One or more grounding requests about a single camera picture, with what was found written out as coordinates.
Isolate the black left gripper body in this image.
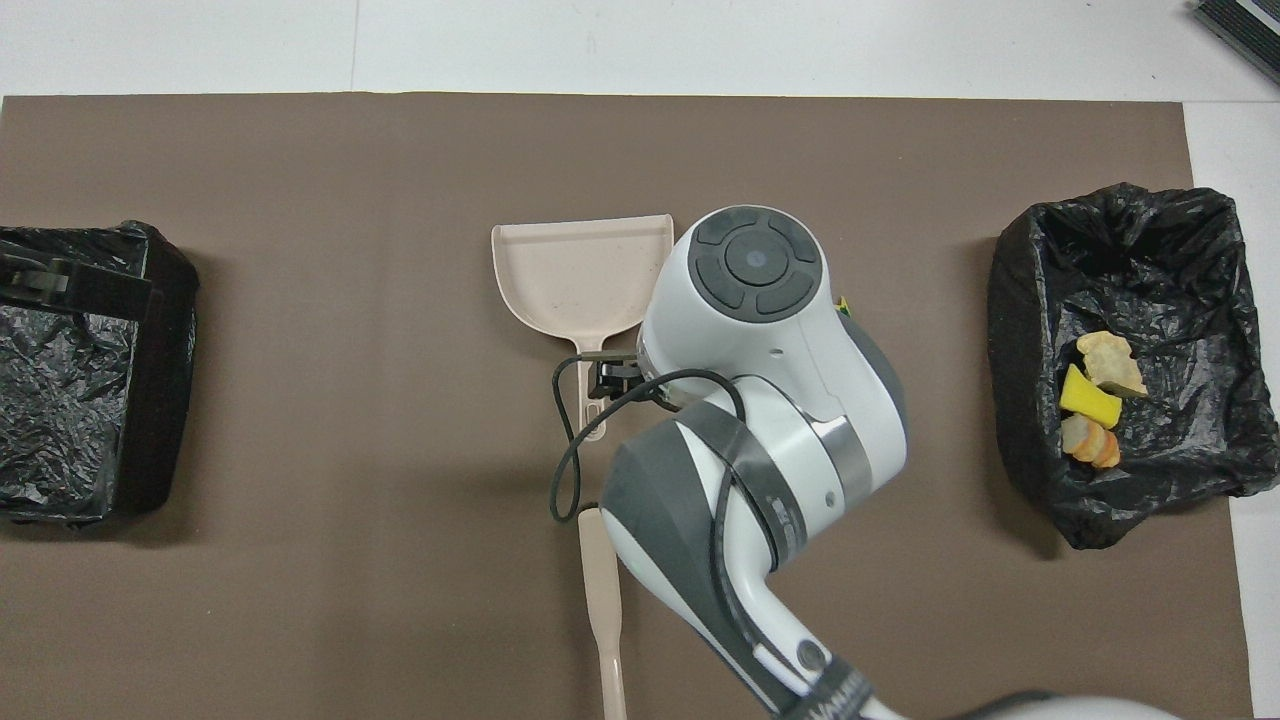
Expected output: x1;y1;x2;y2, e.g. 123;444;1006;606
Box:
0;255;153;321

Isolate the beige plastic dustpan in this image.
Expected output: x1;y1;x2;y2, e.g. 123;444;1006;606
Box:
490;213;676;443

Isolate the beige hand brush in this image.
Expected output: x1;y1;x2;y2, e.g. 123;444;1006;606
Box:
578;508;629;720

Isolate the yellow sponge wedge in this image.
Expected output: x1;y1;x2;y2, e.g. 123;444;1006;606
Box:
1059;363;1124;430

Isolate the pale foam chunk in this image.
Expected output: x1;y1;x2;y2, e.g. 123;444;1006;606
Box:
1076;330;1149;399
1060;413;1122;470

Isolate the black bag-lined trash bin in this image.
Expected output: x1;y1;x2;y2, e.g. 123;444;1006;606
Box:
988;183;1280;551
0;220;199;527

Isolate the large brown table mat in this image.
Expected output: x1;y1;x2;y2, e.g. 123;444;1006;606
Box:
0;93;1256;720

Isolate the dark ribbed metal object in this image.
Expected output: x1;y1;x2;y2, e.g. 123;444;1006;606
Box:
1192;0;1280;86

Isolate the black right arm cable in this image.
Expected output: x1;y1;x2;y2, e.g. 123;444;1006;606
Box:
548;355;749;703

